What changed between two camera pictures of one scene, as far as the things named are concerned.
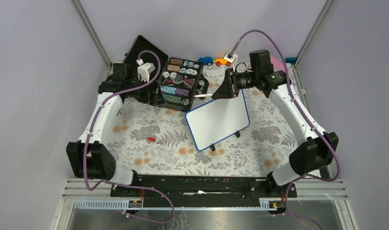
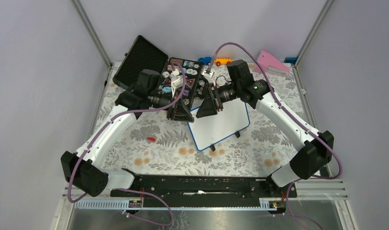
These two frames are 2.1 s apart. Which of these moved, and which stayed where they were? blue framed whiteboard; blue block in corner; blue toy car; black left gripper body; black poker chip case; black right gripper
Moved: black right gripper; black left gripper body
Stayed: blue toy car; black poker chip case; blue framed whiteboard; blue block in corner
